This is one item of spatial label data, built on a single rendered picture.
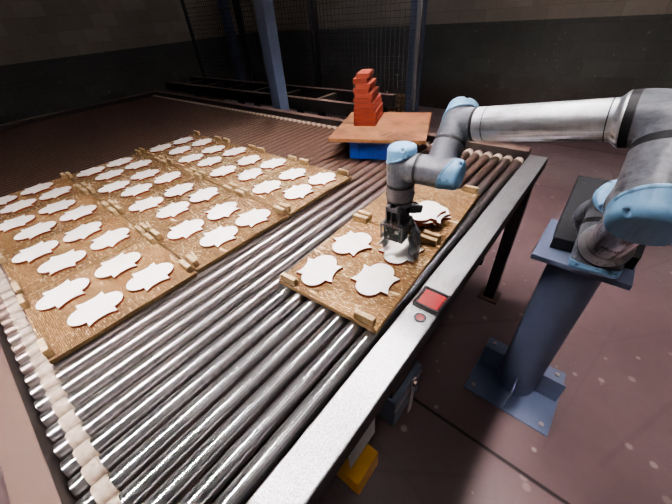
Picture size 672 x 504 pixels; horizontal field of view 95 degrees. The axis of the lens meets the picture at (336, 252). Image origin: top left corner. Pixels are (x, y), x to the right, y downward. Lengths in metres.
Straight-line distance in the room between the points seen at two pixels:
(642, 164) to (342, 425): 0.69
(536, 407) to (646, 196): 1.40
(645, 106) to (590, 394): 1.57
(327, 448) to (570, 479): 1.30
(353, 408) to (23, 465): 0.63
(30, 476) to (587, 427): 1.94
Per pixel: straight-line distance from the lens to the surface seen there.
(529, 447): 1.82
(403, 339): 0.82
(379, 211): 1.24
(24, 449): 0.93
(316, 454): 0.70
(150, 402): 0.88
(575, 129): 0.76
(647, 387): 2.27
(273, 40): 2.83
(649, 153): 0.70
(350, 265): 0.98
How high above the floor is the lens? 1.58
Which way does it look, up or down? 38 degrees down
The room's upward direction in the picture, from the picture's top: 5 degrees counter-clockwise
